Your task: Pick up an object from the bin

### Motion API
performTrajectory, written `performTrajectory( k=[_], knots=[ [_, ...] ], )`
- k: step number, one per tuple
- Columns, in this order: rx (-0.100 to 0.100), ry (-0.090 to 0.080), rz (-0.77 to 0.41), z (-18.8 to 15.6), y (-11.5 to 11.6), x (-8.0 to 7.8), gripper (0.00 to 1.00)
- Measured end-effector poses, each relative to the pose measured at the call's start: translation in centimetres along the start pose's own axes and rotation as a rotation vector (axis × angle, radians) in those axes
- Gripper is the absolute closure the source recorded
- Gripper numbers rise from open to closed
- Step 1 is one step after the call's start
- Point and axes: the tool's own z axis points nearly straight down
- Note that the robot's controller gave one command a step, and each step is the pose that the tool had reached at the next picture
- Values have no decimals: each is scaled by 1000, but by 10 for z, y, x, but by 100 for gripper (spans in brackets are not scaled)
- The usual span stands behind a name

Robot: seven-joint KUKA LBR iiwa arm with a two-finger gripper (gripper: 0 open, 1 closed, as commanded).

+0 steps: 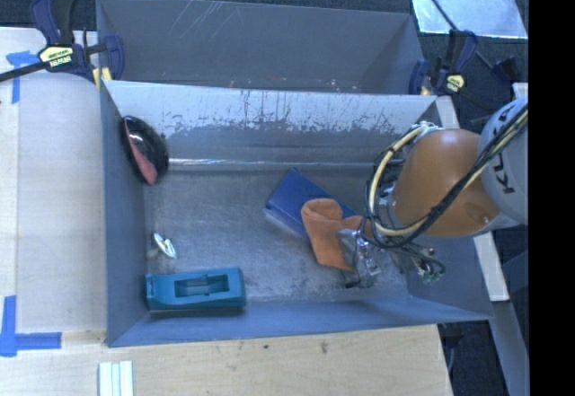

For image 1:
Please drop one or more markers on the small white plastic piece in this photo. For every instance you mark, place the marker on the small white plastic piece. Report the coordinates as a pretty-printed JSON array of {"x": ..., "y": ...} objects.
[{"x": 165, "y": 246}]

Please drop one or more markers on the blue flat box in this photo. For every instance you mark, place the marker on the blue flat box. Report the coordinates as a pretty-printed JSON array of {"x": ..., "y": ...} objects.
[{"x": 289, "y": 199}]

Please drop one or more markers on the grey metal bin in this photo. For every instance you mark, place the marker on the grey metal bin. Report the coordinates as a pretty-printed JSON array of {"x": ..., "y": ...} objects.
[{"x": 224, "y": 223}]

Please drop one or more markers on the teal plastic case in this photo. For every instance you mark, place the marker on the teal plastic case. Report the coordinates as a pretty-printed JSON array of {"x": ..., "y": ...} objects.
[{"x": 195, "y": 288}]

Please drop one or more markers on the orange cloth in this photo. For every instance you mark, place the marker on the orange cloth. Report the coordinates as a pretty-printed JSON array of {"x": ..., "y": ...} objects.
[{"x": 324, "y": 228}]

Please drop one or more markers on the black and red oval object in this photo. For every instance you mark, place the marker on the black and red oval object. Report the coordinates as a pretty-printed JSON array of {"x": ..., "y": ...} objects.
[{"x": 146, "y": 147}]

